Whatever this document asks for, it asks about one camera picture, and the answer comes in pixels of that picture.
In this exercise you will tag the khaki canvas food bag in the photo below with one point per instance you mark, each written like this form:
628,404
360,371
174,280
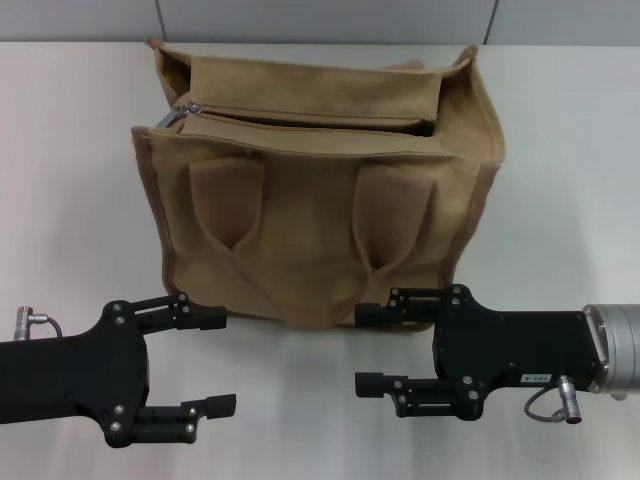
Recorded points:
310,210

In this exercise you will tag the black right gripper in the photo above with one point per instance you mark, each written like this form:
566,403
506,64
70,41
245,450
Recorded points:
510,350

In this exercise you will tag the silver metal zipper pull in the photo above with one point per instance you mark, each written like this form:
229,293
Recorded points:
175,116

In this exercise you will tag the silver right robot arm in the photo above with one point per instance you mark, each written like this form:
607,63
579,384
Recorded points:
620,350

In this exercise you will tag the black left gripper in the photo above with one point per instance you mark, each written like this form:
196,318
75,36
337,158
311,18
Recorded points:
75,375

